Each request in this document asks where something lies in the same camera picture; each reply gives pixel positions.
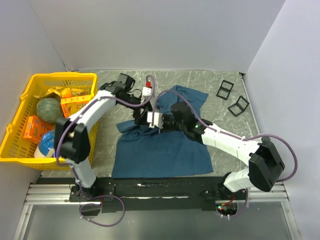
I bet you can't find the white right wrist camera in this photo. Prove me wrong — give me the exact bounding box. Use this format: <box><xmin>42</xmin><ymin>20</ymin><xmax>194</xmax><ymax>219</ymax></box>
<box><xmin>147</xmin><ymin>111</ymin><xmax>163</xmax><ymax>129</ymax></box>

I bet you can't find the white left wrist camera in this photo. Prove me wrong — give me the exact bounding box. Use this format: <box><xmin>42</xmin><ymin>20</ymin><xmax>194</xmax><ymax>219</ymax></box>
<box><xmin>142</xmin><ymin>86</ymin><xmax>153</xmax><ymax>101</ymax></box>

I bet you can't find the aluminium frame rail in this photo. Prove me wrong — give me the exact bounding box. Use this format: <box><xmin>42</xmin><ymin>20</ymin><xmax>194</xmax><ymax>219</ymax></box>
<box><xmin>14</xmin><ymin>182</ymin><xmax>302</xmax><ymax>240</ymax></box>

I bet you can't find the orange snack box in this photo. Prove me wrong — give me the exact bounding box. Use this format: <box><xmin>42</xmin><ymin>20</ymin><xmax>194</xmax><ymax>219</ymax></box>
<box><xmin>23</xmin><ymin>115</ymin><xmax>53</xmax><ymax>144</ymax></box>

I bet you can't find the white blue bottle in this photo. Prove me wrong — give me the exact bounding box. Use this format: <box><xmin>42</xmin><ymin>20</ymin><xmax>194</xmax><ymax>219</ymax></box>
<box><xmin>34</xmin><ymin>130</ymin><xmax>55</xmax><ymax>158</ymax></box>

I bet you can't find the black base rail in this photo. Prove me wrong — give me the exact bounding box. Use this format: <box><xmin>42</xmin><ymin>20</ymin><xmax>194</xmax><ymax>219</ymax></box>
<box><xmin>69</xmin><ymin>176</ymin><xmax>246</xmax><ymax>213</ymax></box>

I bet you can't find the green melon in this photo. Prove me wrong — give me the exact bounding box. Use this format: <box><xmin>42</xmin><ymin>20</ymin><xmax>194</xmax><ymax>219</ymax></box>
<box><xmin>36</xmin><ymin>98</ymin><xmax>64</xmax><ymax>124</ymax></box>

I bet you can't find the yellow plastic basket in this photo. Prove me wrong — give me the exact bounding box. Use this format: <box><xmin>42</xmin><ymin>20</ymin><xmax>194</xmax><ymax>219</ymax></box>
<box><xmin>0</xmin><ymin>72</ymin><xmax>98</xmax><ymax>171</ymax></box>

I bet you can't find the black frame near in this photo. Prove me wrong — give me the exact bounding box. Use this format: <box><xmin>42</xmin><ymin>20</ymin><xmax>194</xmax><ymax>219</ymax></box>
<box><xmin>227</xmin><ymin>95</ymin><xmax>250</xmax><ymax>117</ymax></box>

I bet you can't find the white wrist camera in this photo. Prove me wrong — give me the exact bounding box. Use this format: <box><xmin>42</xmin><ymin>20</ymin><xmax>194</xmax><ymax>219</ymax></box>
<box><xmin>142</xmin><ymin>86</ymin><xmax>153</xmax><ymax>101</ymax></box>
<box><xmin>147</xmin><ymin>111</ymin><xmax>163</xmax><ymax>129</ymax></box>

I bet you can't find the blue t-shirt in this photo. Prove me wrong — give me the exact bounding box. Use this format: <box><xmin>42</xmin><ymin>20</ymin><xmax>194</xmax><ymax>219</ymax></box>
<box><xmin>111</xmin><ymin>84</ymin><xmax>214</xmax><ymax>179</ymax></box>

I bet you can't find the yellow snack bag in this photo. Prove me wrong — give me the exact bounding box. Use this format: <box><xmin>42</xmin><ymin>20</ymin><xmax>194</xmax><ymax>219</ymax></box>
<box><xmin>34</xmin><ymin>87</ymin><xmax>89</xmax><ymax>100</ymax></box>

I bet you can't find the orange cracker box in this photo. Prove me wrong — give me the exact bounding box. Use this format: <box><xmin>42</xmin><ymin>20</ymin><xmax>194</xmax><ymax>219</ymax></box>
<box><xmin>60</xmin><ymin>95</ymin><xmax>92</xmax><ymax>118</ymax></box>

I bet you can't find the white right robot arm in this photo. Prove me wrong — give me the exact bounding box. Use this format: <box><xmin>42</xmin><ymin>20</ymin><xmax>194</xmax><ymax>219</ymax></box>
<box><xmin>161</xmin><ymin>102</ymin><xmax>285</xmax><ymax>200</ymax></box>

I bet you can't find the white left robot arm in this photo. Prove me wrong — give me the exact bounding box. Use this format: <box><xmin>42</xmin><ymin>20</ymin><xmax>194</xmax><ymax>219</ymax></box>
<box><xmin>54</xmin><ymin>73</ymin><xmax>156</xmax><ymax>201</ymax></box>

